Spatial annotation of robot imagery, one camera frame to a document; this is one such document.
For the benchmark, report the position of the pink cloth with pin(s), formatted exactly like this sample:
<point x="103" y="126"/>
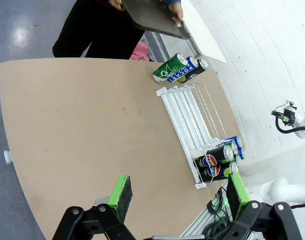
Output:
<point x="140" y="51"/>

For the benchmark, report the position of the black Pepsi can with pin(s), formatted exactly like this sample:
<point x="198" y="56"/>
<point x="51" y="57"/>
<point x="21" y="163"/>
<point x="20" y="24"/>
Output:
<point x="198" y="68"/>
<point x="217" y="153"/>
<point x="225" y="172"/>

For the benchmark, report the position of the person's left hand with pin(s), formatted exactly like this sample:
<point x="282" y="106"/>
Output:
<point x="178" y="13"/>

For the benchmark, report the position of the white can dispenser rack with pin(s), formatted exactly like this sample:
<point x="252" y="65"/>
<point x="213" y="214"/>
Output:
<point x="182" y="117"/>

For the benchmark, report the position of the person's right hand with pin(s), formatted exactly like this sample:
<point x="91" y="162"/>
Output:
<point x="116" y="3"/>

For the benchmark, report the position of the blue Pocari Sweat can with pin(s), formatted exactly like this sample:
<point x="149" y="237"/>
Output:
<point x="242" y="152"/>
<point x="232" y="139"/>
<point x="185" y="71"/>

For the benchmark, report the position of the person's left forearm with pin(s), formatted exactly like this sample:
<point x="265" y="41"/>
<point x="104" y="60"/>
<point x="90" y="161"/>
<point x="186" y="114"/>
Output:
<point x="171" y="2"/>

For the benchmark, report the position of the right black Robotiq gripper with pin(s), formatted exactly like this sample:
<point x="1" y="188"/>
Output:
<point x="290" y="116"/>

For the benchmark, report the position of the white plastic knob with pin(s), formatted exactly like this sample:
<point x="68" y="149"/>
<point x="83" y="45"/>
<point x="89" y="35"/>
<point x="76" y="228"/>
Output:
<point x="8" y="157"/>

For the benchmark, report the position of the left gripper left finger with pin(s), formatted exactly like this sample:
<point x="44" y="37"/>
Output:
<point x="122" y="197"/>

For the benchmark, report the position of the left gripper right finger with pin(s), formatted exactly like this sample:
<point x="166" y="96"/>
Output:
<point x="236" y="197"/>

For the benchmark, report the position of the person in denim jacket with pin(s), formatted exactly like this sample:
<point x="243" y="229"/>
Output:
<point x="97" y="30"/>

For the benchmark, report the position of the right white Franka robot arm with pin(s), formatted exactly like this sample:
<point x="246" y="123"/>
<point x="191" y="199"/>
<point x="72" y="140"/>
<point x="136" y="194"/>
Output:
<point x="285" y="191"/>

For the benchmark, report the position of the grey slotted aluminium rail panel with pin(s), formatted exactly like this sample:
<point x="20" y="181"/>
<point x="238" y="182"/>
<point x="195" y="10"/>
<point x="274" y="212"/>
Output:
<point x="200" y="220"/>

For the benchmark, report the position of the green Chilsung cider can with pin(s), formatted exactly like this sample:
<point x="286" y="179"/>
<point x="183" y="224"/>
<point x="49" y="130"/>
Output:
<point x="233" y="147"/>
<point x="168" y="68"/>
<point x="237" y="160"/>

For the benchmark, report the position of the dark rectangular serving tray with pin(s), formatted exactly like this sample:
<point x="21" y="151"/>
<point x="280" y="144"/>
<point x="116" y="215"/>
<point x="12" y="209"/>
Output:
<point x="152" y="17"/>

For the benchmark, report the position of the right arm white wrist camera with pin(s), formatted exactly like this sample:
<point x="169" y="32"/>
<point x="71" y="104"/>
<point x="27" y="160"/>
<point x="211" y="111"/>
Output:
<point x="291" y="102"/>

